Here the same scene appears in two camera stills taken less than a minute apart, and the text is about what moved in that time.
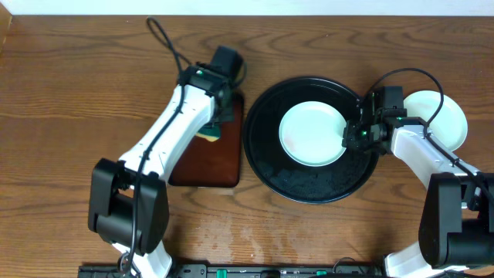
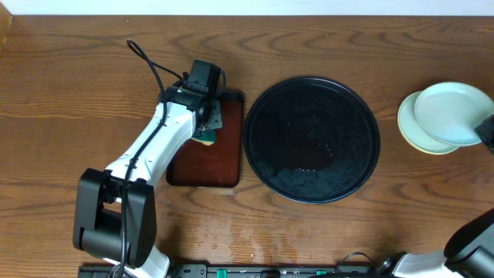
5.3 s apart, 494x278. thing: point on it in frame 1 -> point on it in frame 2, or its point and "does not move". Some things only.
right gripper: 350,140 -> 488,130
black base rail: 243,271 does not move
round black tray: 276,173 does not move
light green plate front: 311,134 -> 450,112
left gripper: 225,114 -> 212,120
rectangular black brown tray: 215,164 does not move
